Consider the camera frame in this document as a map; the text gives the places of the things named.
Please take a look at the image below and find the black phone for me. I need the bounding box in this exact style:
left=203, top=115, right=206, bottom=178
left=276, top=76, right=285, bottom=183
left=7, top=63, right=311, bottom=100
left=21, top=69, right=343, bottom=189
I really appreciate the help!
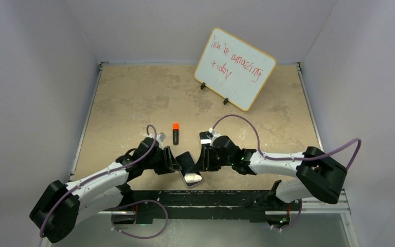
left=199, top=132, right=213, bottom=147
left=175, top=151, right=200, bottom=173

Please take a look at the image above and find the purple cable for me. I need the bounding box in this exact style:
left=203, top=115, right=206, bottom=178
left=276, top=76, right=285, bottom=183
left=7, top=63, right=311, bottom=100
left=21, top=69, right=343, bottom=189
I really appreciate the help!
left=211, top=114, right=362, bottom=233
left=39, top=124, right=169, bottom=239

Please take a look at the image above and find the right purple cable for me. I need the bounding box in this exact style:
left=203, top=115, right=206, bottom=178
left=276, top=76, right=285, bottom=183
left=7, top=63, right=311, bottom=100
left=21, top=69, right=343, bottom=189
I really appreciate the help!
left=211, top=114, right=362, bottom=233

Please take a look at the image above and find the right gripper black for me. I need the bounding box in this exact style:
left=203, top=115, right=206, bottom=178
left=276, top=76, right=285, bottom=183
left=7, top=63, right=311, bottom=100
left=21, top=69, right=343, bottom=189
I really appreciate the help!
left=194, top=146, right=234, bottom=172

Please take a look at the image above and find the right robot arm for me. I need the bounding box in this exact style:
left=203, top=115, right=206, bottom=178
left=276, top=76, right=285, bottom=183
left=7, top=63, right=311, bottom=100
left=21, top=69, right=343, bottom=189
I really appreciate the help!
left=195, top=132, right=348, bottom=209

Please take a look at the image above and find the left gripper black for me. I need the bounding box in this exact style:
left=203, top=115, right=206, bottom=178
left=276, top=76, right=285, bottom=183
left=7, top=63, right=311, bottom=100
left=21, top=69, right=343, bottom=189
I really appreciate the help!
left=143, top=147, right=181, bottom=175

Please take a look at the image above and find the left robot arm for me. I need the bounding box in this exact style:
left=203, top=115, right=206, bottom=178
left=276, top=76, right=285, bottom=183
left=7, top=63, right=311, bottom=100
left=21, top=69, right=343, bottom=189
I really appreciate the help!
left=29, top=137, right=181, bottom=243

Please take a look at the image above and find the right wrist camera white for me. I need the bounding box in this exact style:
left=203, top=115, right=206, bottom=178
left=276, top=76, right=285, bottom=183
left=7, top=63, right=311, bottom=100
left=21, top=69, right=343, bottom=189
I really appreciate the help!
left=209, top=128, right=215, bottom=137

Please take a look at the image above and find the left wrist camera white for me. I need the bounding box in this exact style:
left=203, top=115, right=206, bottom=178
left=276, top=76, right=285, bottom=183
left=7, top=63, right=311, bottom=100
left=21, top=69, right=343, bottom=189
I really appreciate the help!
left=156, top=132, right=166, bottom=143

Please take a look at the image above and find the black orange marker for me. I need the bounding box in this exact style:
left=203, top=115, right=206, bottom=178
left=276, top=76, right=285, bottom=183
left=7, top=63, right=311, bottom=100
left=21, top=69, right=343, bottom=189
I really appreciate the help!
left=172, top=122, right=179, bottom=145

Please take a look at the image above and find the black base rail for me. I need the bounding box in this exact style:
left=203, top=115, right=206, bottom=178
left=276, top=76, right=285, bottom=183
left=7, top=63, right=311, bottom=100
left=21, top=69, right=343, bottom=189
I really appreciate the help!
left=111, top=190, right=300, bottom=225

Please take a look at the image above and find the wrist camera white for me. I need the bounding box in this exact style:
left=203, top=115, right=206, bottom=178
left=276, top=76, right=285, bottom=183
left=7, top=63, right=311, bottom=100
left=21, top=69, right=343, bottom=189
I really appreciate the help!
left=209, top=128, right=215, bottom=137
left=156, top=132, right=166, bottom=143

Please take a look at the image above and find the whiteboard with red writing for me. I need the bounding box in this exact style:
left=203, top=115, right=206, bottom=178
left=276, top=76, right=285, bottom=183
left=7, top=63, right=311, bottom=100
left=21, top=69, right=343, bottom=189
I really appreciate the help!
left=194, top=27, right=277, bottom=111

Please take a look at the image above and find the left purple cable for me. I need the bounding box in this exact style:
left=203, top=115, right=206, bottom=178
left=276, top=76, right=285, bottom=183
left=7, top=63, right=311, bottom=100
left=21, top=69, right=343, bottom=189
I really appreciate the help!
left=39, top=124, right=169, bottom=239

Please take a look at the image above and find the purple phone case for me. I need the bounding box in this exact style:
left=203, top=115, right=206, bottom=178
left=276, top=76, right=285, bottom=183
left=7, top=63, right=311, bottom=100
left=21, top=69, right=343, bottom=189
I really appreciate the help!
left=181, top=172, right=203, bottom=188

